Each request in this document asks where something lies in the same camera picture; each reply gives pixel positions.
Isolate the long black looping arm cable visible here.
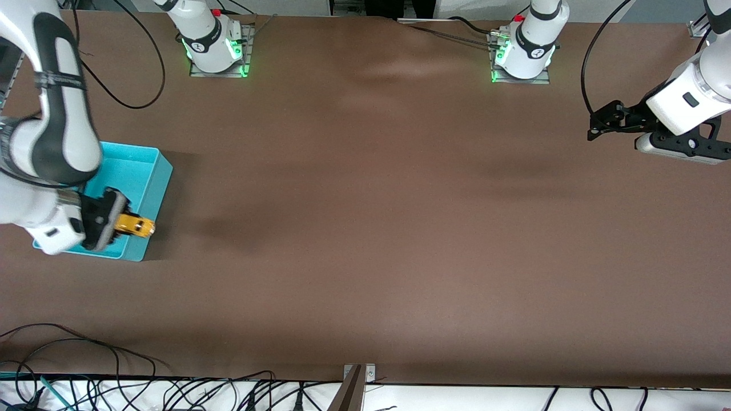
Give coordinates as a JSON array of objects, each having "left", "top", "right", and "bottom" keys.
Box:
[{"left": 71, "top": 0, "right": 166, "bottom": 110}]

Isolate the black tangled ledge cable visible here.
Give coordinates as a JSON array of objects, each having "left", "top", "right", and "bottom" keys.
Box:
[{"left": 154, "top": 370, "right": 276, "bottom": 411}]

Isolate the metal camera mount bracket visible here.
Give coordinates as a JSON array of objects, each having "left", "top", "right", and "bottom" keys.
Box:
[{"left": 328, "top": 364, "right": 377, "bottom": 411}]

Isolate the thin grey rod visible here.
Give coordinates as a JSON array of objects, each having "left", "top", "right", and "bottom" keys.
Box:
[{"left": 251, "top": 13, "right": 279, "bottom": 38}]

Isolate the curved black base cable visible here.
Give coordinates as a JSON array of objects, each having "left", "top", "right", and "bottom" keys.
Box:
[{"left": 447, "top": 16, "right": 503, "bottom": 36}]

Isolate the black looping table cable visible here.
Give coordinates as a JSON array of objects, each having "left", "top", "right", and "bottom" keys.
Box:
[
  {"left": 0, "top": 323, "right": 172, "bottom": 370},
  {"left": 0, "top": 338, "right": 122, "bottom": 400}
]

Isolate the black bulky object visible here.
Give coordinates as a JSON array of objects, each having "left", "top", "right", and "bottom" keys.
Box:
[{"left": 365, "top": 0, "right": 436, "bottom": 19}]

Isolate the yellow beetle toy car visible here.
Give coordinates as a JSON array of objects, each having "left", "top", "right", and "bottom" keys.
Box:
[{"left": 113, "top": 213, "right": 156, "bottom": 239}]

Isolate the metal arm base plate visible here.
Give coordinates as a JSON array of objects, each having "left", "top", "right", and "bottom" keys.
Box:
[
  {"left": 488, "top": 31, "right": 552, "bottom": 85},
  {"left": 188, "top": 23, "right": 256, "bottom": 79}
]

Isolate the straight black base cable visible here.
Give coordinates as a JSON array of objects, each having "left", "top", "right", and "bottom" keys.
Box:
[{"left": 407, "top": 24, "right": 493, "bottom": 46}]

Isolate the teal plastic bin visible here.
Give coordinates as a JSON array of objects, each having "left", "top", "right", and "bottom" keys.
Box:
[{"left": 33, "top": 141, "right": 174, "bottom": 262}]

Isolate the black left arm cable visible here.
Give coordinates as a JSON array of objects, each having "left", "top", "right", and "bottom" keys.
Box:
[{"left": 580, "top": 0, "right": 634, "bottom": 118}]

